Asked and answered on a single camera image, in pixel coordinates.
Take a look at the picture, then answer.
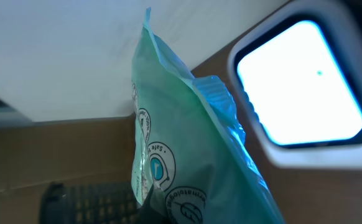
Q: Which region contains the white barcode scanner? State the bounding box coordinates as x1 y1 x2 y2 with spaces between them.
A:
228 1 362 170

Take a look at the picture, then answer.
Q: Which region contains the teal wet wipes pack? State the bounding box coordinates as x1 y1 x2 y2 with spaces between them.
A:
131 13 284 224

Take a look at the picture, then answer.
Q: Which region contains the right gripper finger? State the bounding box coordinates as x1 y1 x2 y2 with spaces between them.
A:
39 182 140 224

